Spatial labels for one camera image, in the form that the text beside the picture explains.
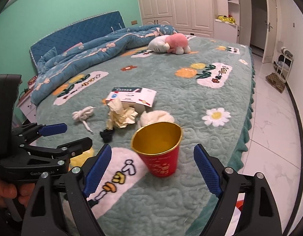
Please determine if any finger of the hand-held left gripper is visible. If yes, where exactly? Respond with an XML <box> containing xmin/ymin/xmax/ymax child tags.
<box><xmin>12</xmin><ymin>124</ymin><xmax>68</xmax><ymax>143</ymax></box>
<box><xmin>19</xmin><ymin>137</ymin><xmax>93</xmax><ymax>158</ymax></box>

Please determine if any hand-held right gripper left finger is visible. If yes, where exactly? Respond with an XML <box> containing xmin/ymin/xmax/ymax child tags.
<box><xmin>21</xmin><ymin>144</ymin><xmax>113</xmax><ymax>236</ymax></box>

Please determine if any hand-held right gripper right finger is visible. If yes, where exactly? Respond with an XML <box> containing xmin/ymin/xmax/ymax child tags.
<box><xmin>193</xmin><ymin>144</ymin><xmax>282</xmax><ymax>236</ymax></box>

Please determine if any red paper cup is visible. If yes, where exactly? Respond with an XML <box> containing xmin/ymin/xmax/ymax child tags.
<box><xmin>131</xmin><ymin>123</ymin><xmax>183</xmax><ymax>179</ymax></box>

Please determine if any person's left hand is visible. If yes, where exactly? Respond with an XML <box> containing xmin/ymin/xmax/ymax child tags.
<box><xmin>0</xmin><ymin>177</ymin><xmax>35</xmax><ymax>208</ymax></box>

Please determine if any white nightstand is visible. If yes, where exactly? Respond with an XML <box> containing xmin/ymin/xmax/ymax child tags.
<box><xmin>16</xmin><ymin>88</ymin><xmax>37</xmax><ymax>123</ymax></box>

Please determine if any red box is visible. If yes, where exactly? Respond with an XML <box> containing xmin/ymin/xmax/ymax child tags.
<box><xmin>27</xmin><ymin>75</ymin><xmax>39</xmax><ymax>88</ymax></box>

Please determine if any crumpled yellow paper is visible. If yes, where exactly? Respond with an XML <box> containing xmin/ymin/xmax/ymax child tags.
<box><xmin>106</xmin><ymin>97</ymin><xmax>139</xmax><ymax>129</ymax></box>

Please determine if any white cotton wad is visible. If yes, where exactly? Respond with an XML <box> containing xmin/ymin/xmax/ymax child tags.
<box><xmin>137</xmin><ymin>110</ymin><xmax>175</xmax><ymax>132</ymax></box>

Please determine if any bed with green blanket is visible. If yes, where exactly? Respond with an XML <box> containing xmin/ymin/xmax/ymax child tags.
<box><xmin>35</xmin><ymin>34</ymin><xmax>256</xmax><ymax>236</ymax></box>

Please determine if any blue floral quilt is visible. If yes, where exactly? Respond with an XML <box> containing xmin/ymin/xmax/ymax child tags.
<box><xmin>30</xmin><ymin>25</ymin><xmax>179</xmax><ymax>105</ymax></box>

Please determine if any small white cardboard box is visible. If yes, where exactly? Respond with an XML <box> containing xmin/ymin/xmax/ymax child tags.
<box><xmin>105</xmin><ymin>87</ymin><xmax>157</xmax><ymax>113</ymax></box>

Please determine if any blue quilted headboard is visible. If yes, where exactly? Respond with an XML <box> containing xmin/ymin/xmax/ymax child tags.
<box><xmin>30</xmin><ymin>11</ymin><xmax>125</xmax><ymax>75</ymax></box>

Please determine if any brown doormat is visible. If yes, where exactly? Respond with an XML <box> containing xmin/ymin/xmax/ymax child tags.
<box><xmin>265</xmin><ymin>72</ymin><xmax>286</xmax><ymax>93</ymax></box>

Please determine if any white and pink plush toy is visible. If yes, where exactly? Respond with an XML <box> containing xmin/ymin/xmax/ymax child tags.
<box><xmin>148</xmin><ymin>33</ymin><xmax>191</xmax><ymax>54</ymax></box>

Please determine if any white storage rack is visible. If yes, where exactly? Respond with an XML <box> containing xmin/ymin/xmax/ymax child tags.
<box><xmin>274</xmin><ymin>47</ymin><xmax>295</xmax><ymax>83</ymax></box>

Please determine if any yellow bag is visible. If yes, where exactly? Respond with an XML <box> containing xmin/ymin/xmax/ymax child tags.
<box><xmin>217</xmin><ymin>15</ymin><xmax>237</xmax><ymax>24</ymax></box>

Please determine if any white door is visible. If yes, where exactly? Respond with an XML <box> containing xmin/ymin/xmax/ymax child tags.
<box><xmin>262</xmin><ymin>0</ymin><xmax>277</xmax><ymax>64</ymax></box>

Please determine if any white wardrobe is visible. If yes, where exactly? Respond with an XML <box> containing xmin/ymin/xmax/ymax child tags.
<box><xmin>135</xmin><ymin>0</ymin><xmax>240</xmax><ymax>43</ymax></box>

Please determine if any white rope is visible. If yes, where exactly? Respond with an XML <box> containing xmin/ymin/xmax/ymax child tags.
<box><xmin>72</xmin><ymin>106</ymin><xmax>96</xmax><ymax>135</ymax></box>

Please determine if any black hair tie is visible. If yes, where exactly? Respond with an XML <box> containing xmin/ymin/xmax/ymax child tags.
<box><xmin>100</xmin><ymin>129</ymin><xmax>115</xmax><ymax>143</ymax></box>

